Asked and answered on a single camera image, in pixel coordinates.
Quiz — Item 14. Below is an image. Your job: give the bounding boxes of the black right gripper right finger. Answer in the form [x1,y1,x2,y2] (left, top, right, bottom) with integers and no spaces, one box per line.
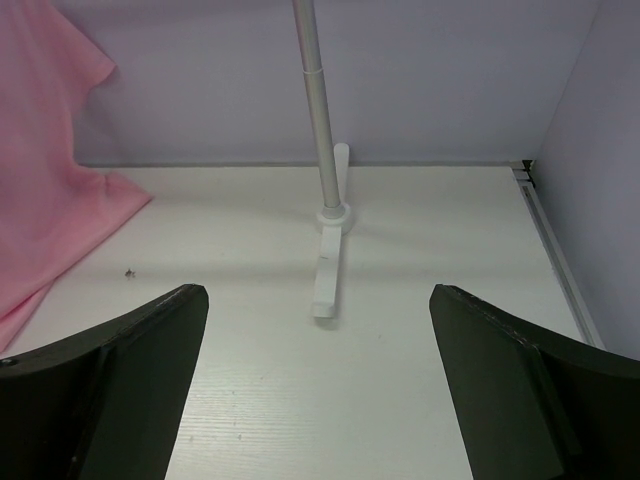
[429,284,639,479]

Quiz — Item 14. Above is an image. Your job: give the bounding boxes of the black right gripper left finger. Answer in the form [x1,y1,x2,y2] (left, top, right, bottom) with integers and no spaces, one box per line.
[1,284,209,479]

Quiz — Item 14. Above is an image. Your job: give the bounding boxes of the pink t shirt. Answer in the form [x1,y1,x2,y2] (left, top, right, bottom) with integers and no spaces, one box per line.
[1,1,151,348]

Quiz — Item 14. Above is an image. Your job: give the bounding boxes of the white metal clothes rack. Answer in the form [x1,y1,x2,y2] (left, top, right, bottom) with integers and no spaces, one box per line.
[292,1,354,320]

